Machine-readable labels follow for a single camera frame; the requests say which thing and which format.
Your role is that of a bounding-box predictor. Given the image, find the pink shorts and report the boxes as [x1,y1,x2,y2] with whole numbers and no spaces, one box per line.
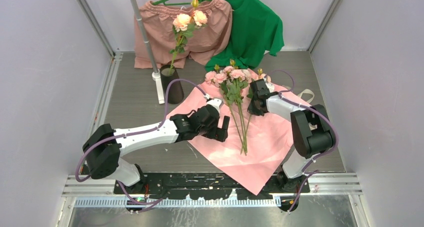
[139,0,233,69]

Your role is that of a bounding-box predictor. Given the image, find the peach rose stem with bud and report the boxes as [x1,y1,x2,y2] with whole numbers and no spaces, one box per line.
[246,68,270,127]

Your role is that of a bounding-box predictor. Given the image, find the black conical vase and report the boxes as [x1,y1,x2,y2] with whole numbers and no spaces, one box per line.
[160,65,184,105]

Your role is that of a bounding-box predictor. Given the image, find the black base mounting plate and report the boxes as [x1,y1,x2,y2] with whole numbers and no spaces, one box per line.
[124,172,310,201]

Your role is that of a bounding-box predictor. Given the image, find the purple cable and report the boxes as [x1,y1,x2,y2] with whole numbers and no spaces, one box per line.
[74,79,212,214]
[268,69,340,214]

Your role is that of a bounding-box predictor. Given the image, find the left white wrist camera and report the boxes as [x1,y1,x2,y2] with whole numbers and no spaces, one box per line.
[206,98,224,113]

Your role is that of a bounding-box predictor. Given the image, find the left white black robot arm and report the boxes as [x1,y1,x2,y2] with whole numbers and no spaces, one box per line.
[82,99,230,194]

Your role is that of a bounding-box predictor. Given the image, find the pink paper bouquet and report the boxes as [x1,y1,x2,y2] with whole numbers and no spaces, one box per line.
[168,81,294,195]

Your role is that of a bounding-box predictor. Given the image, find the pink rose stems bunch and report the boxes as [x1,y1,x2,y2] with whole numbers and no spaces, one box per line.
[205,59,252,155]

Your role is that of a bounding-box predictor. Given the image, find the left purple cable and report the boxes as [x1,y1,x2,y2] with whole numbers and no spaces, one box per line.
[74,79,212,214]

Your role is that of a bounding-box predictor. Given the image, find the green t-shirt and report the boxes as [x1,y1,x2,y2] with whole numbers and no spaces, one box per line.
[204,0,285,72]

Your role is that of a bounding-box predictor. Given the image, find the silver clothes rack pole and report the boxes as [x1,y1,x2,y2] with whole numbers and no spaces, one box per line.
[129,0,165,105]

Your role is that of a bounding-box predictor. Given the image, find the cream printed ribbon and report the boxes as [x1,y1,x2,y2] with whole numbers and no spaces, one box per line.
[297,88,316,104]

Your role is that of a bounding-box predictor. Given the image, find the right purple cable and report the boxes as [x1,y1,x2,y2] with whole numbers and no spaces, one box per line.
[268,69,340,214]

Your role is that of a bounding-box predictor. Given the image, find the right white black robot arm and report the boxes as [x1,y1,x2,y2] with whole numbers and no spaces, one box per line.
[247,79,339,193]

